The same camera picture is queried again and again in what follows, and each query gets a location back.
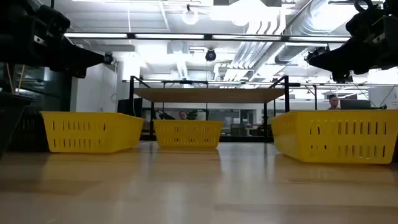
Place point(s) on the black ceiling spotlight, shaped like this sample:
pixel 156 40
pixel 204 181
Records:
pixel 108 58
pixel 210 55

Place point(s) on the long ceiling light bar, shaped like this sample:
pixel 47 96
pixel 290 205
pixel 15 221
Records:
pixel 168 36

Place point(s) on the silver ventilation duct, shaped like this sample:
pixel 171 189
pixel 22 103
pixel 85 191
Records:
pixel 297 29

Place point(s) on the black aluminium table frame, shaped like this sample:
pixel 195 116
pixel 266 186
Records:
pixel 242 138

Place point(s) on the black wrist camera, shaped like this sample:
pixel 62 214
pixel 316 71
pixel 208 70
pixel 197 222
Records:
pixel 360 23
pixel 54 20

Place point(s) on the round white pendant lamp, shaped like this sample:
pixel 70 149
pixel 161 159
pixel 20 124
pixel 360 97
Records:
pixel 190 16

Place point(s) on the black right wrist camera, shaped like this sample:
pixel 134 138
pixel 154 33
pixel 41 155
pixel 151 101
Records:
pixel 360 23

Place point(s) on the grey computer monitor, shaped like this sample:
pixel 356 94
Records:
pixel 354 104

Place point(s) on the yellow plastic basket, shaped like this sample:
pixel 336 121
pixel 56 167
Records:
pixel 339 140
pixel 188 133
pixel 93 133

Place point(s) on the wooden shelf with black legs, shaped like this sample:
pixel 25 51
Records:
pixel 208 96

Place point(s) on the black box-shaped monitor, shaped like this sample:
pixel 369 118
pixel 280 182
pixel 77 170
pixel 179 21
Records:
pixel 128 107

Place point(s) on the black plastic basket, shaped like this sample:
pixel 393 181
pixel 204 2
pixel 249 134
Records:
pixel 29 133
pixel 11 124

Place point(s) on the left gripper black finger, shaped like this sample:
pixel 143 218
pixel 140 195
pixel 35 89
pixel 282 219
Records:
pixel 77 59

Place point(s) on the person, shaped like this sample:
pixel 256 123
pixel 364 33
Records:
pixel 333 102
pixel 183 115

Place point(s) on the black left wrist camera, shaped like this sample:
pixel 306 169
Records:
pixel 54 20

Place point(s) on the black ceiling camera cluster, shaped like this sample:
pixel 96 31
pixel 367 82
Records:
pixel 318 51

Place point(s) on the black background rack frame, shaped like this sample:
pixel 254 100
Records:
pixel 315 96

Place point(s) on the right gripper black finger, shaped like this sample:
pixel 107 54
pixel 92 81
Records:
pixel 348 60

